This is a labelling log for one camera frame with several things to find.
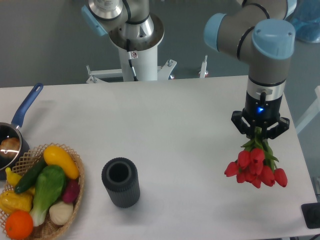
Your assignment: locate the yellow squash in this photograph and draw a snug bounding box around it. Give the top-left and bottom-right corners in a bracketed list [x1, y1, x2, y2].
[43, 145, 80, 180]

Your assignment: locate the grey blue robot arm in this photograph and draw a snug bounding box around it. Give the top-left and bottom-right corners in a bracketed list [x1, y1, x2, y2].
[81, 0, 297, 140]

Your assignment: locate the brown bread in pan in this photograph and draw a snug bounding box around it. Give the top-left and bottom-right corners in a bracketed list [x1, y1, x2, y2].
[0, 137, 20, 154]

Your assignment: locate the white frame bar right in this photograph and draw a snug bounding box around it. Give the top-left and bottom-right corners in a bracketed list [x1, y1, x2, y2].
[295, 85, 320, 134]

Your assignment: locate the dark green cucumber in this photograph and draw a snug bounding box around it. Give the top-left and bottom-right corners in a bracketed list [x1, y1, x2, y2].
[14, 157, 47, 194]

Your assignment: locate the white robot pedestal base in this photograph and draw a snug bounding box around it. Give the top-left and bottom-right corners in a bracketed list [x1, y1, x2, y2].
[85, 12, 209, 84]

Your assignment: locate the green bok choy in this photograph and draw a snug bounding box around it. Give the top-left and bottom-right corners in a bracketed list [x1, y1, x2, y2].
[30, 165, 67, 227]

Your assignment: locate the yellow bell pepper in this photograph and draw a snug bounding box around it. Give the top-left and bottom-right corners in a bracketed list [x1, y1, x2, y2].
[0, 190, 33, 215]

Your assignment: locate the blue plastic bag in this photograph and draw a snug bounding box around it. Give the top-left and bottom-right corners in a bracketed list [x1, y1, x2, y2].
[288, 0, 320, 44]

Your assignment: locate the orange fruit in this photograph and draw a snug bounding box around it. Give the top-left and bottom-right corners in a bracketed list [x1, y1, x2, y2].
[4, 210, 34, 240]

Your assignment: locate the purple red radish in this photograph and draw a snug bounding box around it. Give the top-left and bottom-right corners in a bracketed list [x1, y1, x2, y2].
[61, 179, 80, 204]

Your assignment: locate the small yellow banana pepper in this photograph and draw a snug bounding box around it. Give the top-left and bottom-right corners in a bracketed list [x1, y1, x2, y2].
[5, 167, 22, 187]

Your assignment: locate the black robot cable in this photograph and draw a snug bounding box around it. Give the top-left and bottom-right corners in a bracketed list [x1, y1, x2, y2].
[125, 38, 139, 82]

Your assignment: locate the blue handled saucepan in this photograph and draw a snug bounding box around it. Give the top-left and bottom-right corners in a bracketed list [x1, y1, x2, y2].
[0, 83, 44, 181]

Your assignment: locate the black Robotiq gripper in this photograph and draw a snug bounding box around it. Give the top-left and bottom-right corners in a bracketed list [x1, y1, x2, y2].
[231, 93, 290, 140]

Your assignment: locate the dark grey ribbed vase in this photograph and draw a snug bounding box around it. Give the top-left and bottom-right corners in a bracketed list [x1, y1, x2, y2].
[101, 157, 141, 208]

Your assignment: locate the white garlic bulb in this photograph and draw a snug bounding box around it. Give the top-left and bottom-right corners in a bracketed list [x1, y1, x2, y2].
[49, 201, 74, 226]

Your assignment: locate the red tulip bouquet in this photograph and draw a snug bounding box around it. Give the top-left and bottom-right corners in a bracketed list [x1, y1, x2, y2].
[224, 127, 288, 189]

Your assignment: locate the black device at edge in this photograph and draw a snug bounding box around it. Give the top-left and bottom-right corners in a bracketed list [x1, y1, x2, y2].
[301, 202, 320, 229]

